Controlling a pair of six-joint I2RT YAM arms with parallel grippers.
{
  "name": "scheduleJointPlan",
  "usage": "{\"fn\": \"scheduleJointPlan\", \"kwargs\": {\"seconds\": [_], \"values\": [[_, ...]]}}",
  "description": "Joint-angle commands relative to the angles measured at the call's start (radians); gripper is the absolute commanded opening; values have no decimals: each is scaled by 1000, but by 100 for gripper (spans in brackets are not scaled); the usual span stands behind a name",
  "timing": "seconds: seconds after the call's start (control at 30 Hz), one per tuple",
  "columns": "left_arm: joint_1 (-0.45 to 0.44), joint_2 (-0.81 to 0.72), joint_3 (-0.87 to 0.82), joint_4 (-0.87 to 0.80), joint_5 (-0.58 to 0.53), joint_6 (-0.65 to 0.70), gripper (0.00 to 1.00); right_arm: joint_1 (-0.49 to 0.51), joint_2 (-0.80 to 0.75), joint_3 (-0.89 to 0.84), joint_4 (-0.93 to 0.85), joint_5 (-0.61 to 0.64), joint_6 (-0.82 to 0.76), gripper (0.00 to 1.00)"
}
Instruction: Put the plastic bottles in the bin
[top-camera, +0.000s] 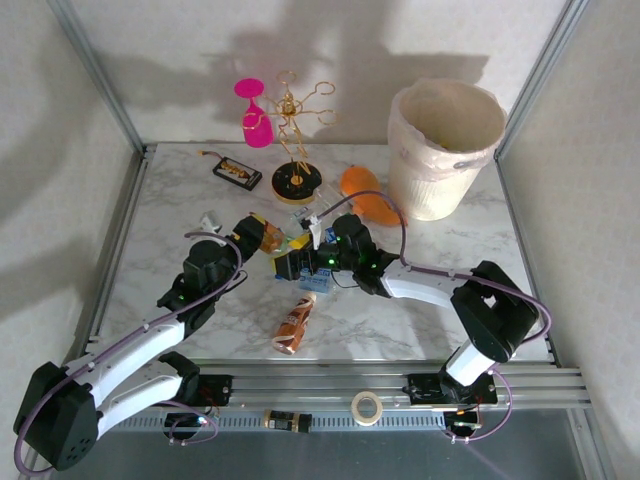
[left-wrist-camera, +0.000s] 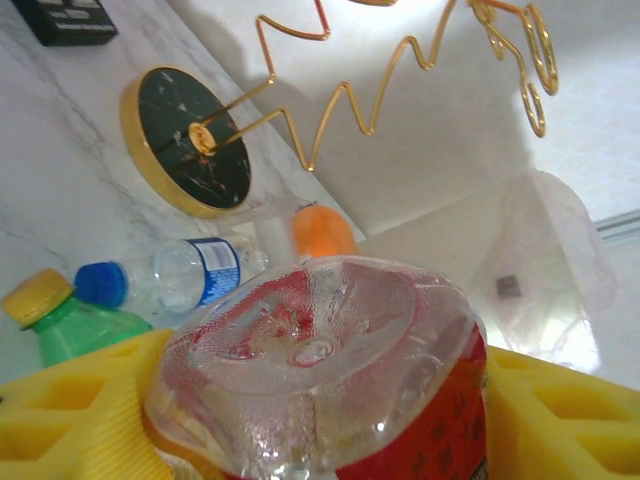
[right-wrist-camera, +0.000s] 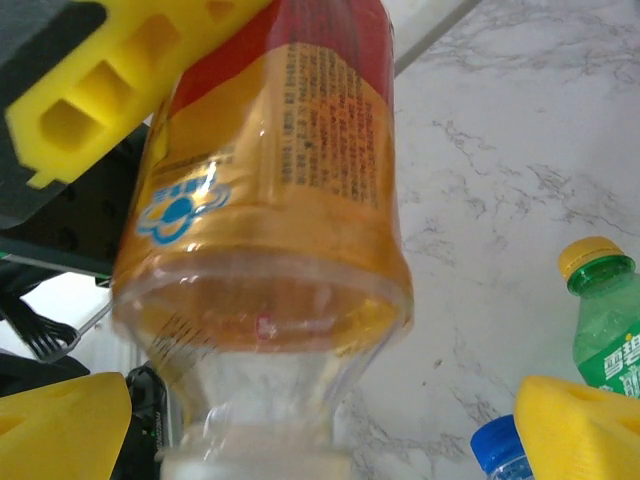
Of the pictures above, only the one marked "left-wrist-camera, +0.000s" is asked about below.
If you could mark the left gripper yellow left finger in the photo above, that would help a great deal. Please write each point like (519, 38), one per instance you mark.
(65, 425)

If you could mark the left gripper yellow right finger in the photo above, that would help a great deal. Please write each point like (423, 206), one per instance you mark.
(565, 430)

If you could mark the green plastic bottle yellow cap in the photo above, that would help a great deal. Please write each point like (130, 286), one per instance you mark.
(85, 330)

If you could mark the red label tea bottle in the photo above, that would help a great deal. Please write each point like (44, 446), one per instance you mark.
(310, 325)

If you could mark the white ribbed plastic bin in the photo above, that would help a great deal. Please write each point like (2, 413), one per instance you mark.
(530, 320)

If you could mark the translucent bin liner bag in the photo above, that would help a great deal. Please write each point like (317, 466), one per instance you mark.
(555, 235)

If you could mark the clear bottle blue white label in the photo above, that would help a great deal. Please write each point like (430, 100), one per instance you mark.
(175, 280)

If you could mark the orange plastic object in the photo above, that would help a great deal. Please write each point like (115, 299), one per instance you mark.
(322, 232)

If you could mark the black battery pack gold label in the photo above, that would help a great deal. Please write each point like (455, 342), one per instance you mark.
(75, 25)

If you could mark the aluminium frame post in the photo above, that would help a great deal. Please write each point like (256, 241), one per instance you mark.
(620, 223)

